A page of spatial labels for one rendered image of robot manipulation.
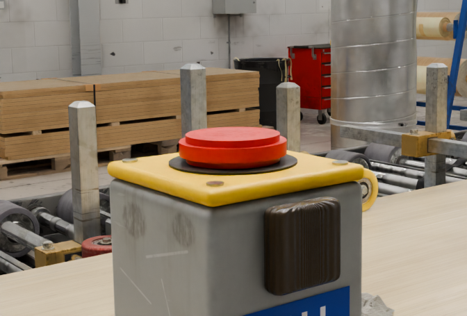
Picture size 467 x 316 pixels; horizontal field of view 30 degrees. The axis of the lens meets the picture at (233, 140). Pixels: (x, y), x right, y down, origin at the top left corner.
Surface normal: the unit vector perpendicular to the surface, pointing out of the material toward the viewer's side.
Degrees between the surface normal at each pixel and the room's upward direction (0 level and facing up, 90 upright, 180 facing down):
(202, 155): 90
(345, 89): 90
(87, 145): 90
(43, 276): 0
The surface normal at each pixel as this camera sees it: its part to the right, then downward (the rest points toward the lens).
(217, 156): -0.29, 0.15
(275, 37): 0.59, 0.12
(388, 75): 0.18, 0.15
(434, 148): -0.80, 0.11
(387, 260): -0.02, -0.99
